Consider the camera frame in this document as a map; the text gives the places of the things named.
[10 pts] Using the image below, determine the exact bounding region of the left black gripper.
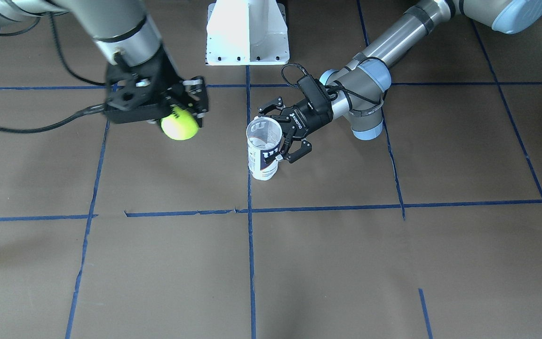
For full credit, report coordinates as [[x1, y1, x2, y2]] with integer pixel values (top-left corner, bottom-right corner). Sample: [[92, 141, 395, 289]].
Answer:
[[258, 97, 334, 163]]

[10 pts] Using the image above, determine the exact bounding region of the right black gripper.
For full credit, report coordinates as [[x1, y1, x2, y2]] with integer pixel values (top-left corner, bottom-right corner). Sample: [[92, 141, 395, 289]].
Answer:
[[107, 46, 209, 128]]

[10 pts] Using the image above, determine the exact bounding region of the clear plastic ball tube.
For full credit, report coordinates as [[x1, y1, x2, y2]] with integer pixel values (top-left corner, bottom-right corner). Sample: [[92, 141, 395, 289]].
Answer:
[[247, 117, 283, 181]]

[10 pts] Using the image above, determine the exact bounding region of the yellow tennis ball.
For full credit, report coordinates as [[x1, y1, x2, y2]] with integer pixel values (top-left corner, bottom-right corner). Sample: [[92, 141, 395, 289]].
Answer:
[[159, 106, 199, 141]]

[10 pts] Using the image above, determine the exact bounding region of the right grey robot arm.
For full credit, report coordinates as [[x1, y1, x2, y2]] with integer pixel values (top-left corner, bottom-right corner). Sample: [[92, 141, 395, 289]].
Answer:
[[0, 0, 209, 129]]

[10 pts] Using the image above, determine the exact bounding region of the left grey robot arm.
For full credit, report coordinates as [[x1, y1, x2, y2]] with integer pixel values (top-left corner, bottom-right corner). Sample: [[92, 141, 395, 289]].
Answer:
[[254, 0, 542, 165]]

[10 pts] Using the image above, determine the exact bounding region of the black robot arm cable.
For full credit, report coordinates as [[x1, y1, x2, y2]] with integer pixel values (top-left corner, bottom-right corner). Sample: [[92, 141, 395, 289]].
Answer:
[[280, 63, 385, 117]]

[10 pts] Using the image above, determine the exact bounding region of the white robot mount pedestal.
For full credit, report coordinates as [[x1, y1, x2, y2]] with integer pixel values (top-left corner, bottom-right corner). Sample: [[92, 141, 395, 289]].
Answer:
[[205, 0, 290, 66]]

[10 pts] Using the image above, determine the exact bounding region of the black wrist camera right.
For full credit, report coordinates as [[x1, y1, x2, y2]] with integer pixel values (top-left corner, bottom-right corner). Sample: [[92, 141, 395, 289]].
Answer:
[[103, 103, 172, 124]]

